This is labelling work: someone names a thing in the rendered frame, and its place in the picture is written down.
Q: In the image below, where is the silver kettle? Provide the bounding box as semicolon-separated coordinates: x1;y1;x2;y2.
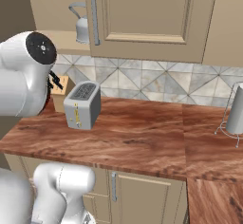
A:
68;2;91;46

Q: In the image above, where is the beige narrow base cabinet door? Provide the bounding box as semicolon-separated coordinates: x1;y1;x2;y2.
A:
83;166;112;224

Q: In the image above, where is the silver toaster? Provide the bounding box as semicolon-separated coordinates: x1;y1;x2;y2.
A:
63;81;103;131

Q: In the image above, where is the wooden knife block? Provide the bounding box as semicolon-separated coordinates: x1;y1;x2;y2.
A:
47;70;76;114

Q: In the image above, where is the white paper towel roll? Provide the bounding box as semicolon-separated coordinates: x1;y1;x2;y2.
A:
225;85;243;135

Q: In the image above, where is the grey base cabinet handle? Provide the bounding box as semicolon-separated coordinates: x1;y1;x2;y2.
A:
111;172;119;203

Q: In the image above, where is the beige wall cabinet door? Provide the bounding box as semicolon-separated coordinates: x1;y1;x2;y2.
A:
83;0;220;65

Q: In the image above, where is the grey wall cabinet handle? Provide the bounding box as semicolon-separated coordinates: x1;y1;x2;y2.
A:
89;0;102;47

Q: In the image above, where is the beige wall cabinet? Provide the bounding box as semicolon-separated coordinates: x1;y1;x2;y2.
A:
26;0;243;68

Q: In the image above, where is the wire paper towel stand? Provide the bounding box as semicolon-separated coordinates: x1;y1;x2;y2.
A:
214;82;243;149

